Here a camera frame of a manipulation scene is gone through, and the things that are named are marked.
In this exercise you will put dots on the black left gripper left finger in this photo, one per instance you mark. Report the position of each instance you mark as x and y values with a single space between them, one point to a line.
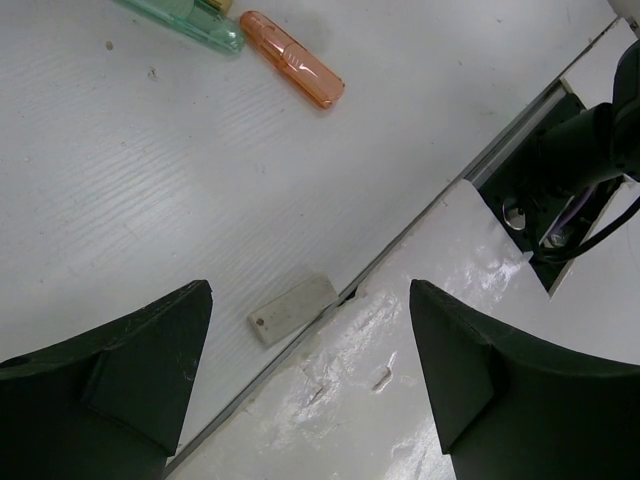
109 403

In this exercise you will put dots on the orange translucent case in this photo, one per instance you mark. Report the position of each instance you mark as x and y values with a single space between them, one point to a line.
311 77

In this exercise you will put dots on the grey rectangular eraser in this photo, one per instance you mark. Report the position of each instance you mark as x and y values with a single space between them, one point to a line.
292 310

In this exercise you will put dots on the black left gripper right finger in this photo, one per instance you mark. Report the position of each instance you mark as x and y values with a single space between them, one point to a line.
508 405

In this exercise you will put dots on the small yellow eraser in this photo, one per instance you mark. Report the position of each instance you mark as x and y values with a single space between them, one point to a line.
222 6

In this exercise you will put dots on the green translucent case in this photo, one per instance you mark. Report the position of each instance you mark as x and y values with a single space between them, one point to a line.
198 20

